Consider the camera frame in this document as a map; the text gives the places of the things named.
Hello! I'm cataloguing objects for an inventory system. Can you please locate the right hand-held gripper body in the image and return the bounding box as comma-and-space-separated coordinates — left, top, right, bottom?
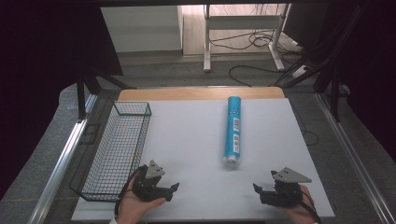
259, 166, 313, 208

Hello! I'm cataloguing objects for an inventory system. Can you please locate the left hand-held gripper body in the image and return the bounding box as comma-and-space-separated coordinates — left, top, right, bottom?
133, 159, 174, 203

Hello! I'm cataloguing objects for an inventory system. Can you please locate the black wire basket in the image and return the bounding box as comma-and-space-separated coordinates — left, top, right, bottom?
68, 100, 152, 203

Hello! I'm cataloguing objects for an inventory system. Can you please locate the blue cylindrical tube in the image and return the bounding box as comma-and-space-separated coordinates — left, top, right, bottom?
221, 95, 243, 168

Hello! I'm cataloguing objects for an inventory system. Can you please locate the person's right hand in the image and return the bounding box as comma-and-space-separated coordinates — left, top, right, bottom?
277, 184, 319, 224

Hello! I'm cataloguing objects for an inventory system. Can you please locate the person's left hand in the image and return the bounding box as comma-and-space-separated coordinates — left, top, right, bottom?
115, 175, 167, 224

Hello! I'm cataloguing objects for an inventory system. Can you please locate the white board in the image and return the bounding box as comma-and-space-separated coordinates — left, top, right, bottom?
71, 97, 336, 222

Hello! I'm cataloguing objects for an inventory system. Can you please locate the black tripod stand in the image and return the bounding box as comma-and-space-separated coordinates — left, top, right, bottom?
76, 66, 137, 120

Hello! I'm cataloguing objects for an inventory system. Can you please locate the white power strip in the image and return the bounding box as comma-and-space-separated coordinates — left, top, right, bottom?
291, 64, 309, 78

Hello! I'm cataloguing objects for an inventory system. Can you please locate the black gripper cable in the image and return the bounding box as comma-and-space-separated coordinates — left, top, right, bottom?
113, 165, 148, 217
298, 184, 322, 224

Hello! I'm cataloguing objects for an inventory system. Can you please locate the black thin cable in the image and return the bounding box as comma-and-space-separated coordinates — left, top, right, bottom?
290, 102, 319, 147

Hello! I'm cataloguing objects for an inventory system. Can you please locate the black floor cable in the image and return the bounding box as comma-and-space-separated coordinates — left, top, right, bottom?
228, 64, 283, 88

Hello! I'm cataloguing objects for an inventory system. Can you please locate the white desk frame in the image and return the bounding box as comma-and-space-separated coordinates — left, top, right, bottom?
203, 3, 293, 74

